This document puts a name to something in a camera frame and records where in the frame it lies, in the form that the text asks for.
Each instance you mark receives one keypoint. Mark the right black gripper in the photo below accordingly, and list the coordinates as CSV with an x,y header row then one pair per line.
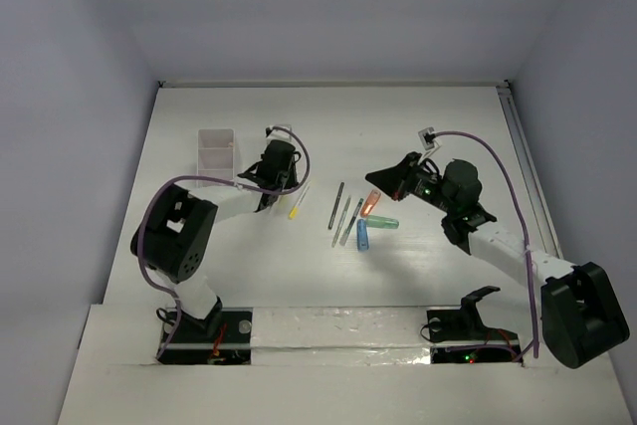
x,y
396,180

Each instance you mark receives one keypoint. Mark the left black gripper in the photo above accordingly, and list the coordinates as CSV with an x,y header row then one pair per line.
x,y
264,178

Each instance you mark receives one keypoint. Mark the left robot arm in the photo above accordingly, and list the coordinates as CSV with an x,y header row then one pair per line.
x,y
171,241

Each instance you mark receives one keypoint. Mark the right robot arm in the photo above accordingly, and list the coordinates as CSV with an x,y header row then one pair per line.
x,y
574,309

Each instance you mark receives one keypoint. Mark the orange translucent eraser case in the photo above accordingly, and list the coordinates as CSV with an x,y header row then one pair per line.
x,y
369,203

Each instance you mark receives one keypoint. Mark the green translucent eraser case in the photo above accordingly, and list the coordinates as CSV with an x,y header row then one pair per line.
x,y
380,222

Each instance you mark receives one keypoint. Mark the white pen yellow tip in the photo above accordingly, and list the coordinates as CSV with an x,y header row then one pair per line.
x,y
299,201

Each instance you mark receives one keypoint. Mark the dark grey pen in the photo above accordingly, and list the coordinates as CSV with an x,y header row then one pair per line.
x,y
335,205

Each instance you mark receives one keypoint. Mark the green dark pen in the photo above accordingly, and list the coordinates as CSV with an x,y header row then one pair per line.
x,y
350,224

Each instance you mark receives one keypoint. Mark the blue translucent eraser case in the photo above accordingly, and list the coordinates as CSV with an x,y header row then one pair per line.
x,y
362,241

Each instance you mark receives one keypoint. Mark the translucent pink pen holder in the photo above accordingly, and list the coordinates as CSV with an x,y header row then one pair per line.
x,y
214,157

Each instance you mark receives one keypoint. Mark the clear silver pen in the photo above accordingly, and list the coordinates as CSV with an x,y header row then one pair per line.
x,y
340,222

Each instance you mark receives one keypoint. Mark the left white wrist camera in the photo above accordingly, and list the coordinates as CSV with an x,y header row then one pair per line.
x,y
280,132

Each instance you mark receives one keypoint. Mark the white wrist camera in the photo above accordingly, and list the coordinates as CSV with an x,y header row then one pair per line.
x,y
429,142
280,132

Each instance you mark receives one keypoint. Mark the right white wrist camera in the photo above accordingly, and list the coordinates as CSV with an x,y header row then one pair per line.
x,y
429,142

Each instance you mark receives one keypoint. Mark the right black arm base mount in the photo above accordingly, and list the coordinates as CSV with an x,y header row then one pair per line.
x,y
457,334

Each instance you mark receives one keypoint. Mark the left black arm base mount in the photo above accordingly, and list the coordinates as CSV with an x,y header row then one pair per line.
x,y
228,344

